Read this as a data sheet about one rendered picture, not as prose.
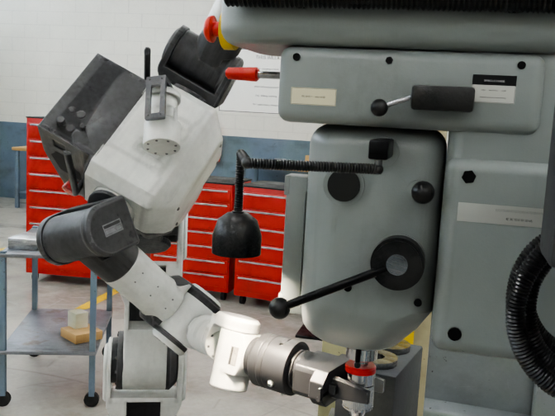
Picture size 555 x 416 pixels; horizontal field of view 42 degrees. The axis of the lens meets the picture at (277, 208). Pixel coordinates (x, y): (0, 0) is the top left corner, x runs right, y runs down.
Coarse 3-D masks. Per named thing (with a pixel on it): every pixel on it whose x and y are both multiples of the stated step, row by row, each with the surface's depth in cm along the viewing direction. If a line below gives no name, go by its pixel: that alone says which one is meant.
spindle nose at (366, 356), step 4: (348, 348) 108; (348, 352) 108; (352, 352) 107; (364, 352) 107; (368, 352) 107; (372, 352) 107; (376, 352) 108; (348, 356) 108; (352, 356) 107; (364, 356) 107; (368, 356) 107; (372, 356) 107; (376, 356) 108; (352, 360) 108; (360, 360) 107; (364, 360) 107; (368, 360) 107; (372, 360) 107
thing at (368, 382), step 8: (344, 376) 109; (352, 376) 108; (360, 376) 107; (368, 376) 108; (360, 384) 107; (368, 384) 108; (344, 400) 109; (344, 408) 109; (352, 408) 108; (360, 408) 108; (368, 408) 108
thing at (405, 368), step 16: (384, 352) 148; (400, 352) 151; (416, 352) 154; (384, 368) 142; (400, 368) 143; (416, 368) 155; (400, 384) 142; (416, 384) 156; (336, 400) 144; (384, 400) 140; (400, 400) 144; (416, 400) 158
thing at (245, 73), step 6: (228, 72) 118; (234, 72) 118; (240, 72) 117; (246, 72) 117; (252, 72) 117; (258, 72) 117; (264, 72) 117; (270, 72) 117; (276, 72) 117; (228, 78) 119; (234, 78) 118; (240, 78) 118; (246, 78) 118; (252, 78) 117; (258, 78) 118; (276, 78) 117
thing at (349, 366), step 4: (348, 364) 109; (352, 364) 109; (368, 364) 110; (372, 364) 110; (348, 368) 108; (352, 368) 108; (356, 368) 108; (360, 368) 108; (364, 368) 108; (368, 368) 108; (372, 368) 108; (348, 372) 108; (352, 372) 108; (356, 372) 107; (360, 372) 107; (364, 372) 107; (368, 372) 107; (372, 372) 108
